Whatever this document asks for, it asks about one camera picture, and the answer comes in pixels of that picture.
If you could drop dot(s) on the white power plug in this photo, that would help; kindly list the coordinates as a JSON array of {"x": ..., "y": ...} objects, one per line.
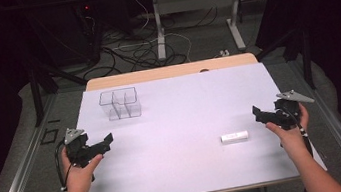
[{"x": 224, "y": 52}]

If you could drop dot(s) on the black computer tower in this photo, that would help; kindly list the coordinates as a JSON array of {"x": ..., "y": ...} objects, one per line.
[{"x": 77, "y": 35}]

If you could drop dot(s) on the person's left hand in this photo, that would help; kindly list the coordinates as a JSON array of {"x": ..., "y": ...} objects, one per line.
[{"x": 80, "y": 177}]

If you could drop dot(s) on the clear plastic compartment organizer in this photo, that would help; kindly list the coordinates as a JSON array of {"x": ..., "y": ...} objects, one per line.
[{"x": 121, "y": 104}]

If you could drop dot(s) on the white table cover sheet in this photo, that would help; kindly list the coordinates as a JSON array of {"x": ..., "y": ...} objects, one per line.
[{"x": 179, "y": 125}]

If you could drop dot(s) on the black metal stand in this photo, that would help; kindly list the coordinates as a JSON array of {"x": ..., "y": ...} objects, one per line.
[
  {"x": 301, "y": 50},
  {"x": 37, "y": 94}
]

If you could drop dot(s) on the white metal-legged desk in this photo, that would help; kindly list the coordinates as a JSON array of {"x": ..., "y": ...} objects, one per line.
[{"x": 194, "y": 1}]

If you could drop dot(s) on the person's right hand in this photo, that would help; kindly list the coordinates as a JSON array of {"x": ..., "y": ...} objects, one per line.
[{"x": 290, "y": 139}]

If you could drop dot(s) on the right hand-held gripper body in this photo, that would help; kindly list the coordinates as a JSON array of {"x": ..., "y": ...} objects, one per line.
[{"x": 290, "y": 110}]

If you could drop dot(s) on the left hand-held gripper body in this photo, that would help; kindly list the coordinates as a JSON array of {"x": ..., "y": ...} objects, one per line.
[{"x": 78, "y": 151}]

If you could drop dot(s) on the small white rectangular block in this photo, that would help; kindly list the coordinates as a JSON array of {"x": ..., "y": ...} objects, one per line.
[{"x": 235, "y": 136}]

